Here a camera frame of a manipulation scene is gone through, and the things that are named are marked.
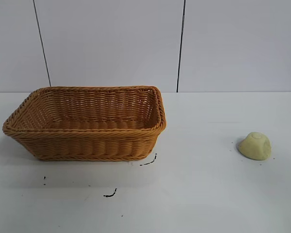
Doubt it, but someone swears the pale yellow egg yolk pastry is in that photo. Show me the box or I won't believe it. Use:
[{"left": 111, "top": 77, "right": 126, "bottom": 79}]
[{"left": 237, "top": 132, "right": 272, "bottom": 161}]

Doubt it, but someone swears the brown woven wicker basket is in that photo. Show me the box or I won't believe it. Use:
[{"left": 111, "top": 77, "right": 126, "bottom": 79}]
[{"left": 2, "top": 85, "right": 168, "bottom": 162}]

